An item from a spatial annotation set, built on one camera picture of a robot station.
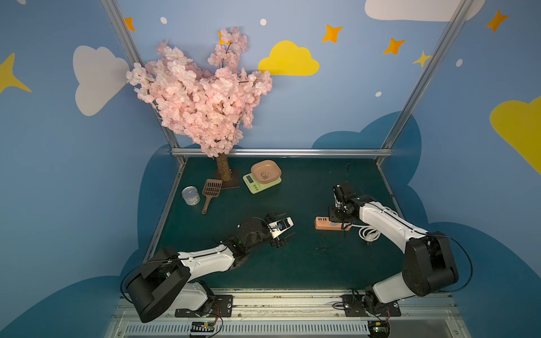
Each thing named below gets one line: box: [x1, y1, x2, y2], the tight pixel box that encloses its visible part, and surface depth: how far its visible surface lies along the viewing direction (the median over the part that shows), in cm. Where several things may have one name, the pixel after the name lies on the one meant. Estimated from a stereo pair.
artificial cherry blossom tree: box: [126, 26, 273, 183], surface depth 72 cm
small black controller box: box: [367, 320, 391, 338], surface depth 73 cm
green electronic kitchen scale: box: [242, 172, 283, 196], surface depth 110 cm
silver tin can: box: [181, 185, 201, 206], surface depth 103 cm
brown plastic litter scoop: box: [201, 178, 223, 215], surface depth 110 cm
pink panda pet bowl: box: [250, 159, 282, 184], surface depth 113 cm
